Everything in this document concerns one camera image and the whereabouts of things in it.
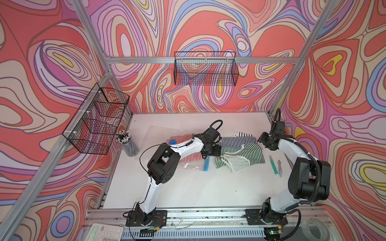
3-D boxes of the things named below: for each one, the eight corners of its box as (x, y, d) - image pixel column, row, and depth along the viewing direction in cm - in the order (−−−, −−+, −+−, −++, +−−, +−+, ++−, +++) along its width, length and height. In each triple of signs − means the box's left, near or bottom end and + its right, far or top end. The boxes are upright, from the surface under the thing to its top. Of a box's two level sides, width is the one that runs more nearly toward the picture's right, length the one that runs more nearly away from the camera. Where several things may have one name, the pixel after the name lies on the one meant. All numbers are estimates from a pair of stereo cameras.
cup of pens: (124, 152, 100) (113, 136, 86) (134, 145, 104) (124, 128, 90) (131, 159, 97) (120, 143, 83) (141, 151, 100) (132, 135, 86)
